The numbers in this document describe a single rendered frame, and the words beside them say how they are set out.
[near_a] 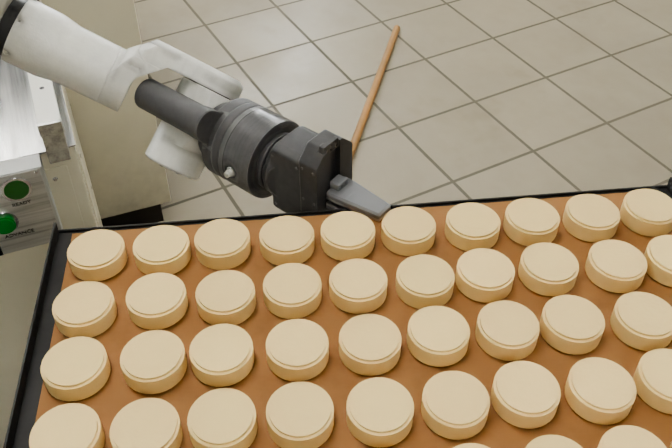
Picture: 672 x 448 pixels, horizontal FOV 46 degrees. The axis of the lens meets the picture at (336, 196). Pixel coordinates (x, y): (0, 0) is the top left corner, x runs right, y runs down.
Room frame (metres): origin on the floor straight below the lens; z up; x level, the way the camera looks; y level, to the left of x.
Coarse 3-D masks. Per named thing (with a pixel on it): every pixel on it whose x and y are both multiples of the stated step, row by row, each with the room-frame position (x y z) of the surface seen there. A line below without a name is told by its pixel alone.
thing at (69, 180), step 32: (0, 64) 1.07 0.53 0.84; (0, 96) 0.98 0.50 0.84; (64, 96) 1.03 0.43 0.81; (0, 128) 0.90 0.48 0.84; (32, 128) 0.90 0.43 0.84; (64, 128) 0.90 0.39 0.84; (0, 160) 0.83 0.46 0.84; (64, 192) 0.85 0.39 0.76; (64, 224) 0.85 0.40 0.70; (96, 224) 0.87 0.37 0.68; (0, 256) 0.81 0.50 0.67; (32, 256) 0.83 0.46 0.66; (0, 288) 0.81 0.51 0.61; (32, 288) 0.82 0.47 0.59; (0, 320) 0.80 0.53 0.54; (0, 352) 0.79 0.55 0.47; (0, 384) 0.78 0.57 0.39; (0, 416) 0.78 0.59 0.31
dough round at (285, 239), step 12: (288, 216) 0.53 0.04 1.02; (264, 228) 0.52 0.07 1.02; (276, 228) 0.52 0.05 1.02; (288, 228) 0.52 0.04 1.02; (300, 228) 0.52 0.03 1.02; (312, 228) 0.52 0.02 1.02; (264, 240) 0.50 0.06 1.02; (276, 240) 0.50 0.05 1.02; (288, 240) 0.50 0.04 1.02; (300, 240) 0.50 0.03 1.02; (312, 240) 0.50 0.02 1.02; (264, 252) 0.50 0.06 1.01; (276, 252) 0.49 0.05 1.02; (288, 252) 0.49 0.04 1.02; (300, 252) 0.49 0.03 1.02; (312, 252) 0.50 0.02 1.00; (276, 264) 0.49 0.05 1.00
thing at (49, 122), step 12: (36, 84) 0.93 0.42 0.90; (48, 84) 0.93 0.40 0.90; (36, 96) 0.90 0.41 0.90; (48, 96) 0.90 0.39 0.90; (36, 108) 0.87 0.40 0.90; (48, 108) 0.87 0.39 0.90; (48, 120) 0.84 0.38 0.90; (60, 120) 0.83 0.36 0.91; (48, 132) 0.82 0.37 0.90; (60, 132) 0.83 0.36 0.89; (48, 144) 0.83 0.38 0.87; (60, 144) 0.83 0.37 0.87; (48, 156) 0.82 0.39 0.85; (60, 156) 0.83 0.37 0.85
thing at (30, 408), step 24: (576, 192) 0.59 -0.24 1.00; (600, 192) 0.59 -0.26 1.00; (624, 192) 0.59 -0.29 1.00; (240, 216) 0.55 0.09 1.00; (264, 216) 0.55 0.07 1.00; (48, 264) 0.48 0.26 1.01; (48, 288) 0.46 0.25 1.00; (48, 312) 0.44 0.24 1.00; (48, 336) 0.41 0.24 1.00; (24, 360) 0.38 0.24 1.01; (24, 384) 0.36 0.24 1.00; (24, 408) 0.34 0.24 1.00; (24, 432) 0.32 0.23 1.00
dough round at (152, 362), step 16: (144, 336) 0.39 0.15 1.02; (160, 336) 0.39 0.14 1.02; (176, 336) 0.40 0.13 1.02; (128, 352) 0.38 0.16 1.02; (144, 352) 0.38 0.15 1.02; (160, 352) 0.38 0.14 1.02; (176, 352) 0.38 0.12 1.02; (128, 368) 0.36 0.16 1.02; (144, 368) 0.36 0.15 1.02; (160, 368) 0.36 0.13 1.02; (176, 368) 0.36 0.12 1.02; (128, 384) 0.36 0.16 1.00; (144, 384) 0.35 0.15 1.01; (160, 384) 0.35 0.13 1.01
